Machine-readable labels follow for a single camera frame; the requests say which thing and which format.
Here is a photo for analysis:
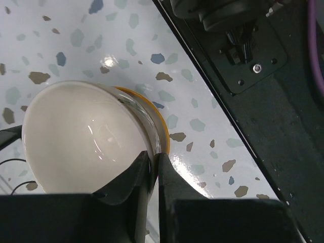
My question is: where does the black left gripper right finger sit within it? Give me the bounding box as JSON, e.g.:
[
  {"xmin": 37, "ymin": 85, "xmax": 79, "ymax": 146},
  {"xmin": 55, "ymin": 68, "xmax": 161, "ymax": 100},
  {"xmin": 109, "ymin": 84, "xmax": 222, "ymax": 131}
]
[{"xmin": 158, "ymin": 153, "xmax": 303, "ymax": 242}]

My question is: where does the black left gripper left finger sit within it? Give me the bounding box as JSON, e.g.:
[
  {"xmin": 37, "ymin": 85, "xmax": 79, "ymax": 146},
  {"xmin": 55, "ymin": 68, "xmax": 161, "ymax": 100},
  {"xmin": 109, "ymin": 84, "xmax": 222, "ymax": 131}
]
[{"xmin": 1, "ymin": 151, "xmax": 149, "ymax": 242}]

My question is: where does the cream beige bowl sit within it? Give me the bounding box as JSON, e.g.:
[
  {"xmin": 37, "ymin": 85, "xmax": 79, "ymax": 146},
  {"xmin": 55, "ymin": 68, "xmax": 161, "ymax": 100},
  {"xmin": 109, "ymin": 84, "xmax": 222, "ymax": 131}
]
[{"xmin": 21, "ymin": 80, "xmax": 164, "ymax": 243}]

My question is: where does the black wire dish rack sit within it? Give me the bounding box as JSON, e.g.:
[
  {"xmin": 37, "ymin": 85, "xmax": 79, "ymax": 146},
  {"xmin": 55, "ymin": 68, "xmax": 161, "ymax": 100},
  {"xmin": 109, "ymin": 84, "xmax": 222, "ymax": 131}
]
[{"xmin": 1, "ymin": 126, "xmax": 41, "ymax": 195}]

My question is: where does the yellow rimmed bowl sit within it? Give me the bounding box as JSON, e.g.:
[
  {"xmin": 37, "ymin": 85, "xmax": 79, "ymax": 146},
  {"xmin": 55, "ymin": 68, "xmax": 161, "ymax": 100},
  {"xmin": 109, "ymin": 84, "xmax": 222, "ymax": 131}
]
[{"xmin": 112, "ymin": 86, "xmax": 171, "ymax": 154}]

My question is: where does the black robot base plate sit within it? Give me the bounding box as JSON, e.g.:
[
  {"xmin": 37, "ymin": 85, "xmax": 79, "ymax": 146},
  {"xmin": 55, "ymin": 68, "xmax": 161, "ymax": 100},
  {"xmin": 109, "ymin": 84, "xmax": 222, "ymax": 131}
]
[{"xmin": 155, "ymin": 1, "xmax": 323, "ymax": 242}]

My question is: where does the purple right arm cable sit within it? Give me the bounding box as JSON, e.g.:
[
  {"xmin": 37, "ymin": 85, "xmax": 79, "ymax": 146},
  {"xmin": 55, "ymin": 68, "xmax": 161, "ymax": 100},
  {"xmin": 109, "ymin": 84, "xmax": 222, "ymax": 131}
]
[{"xmin": 306, "ymin": 0, "xmax": 324, "ymax": 97}]

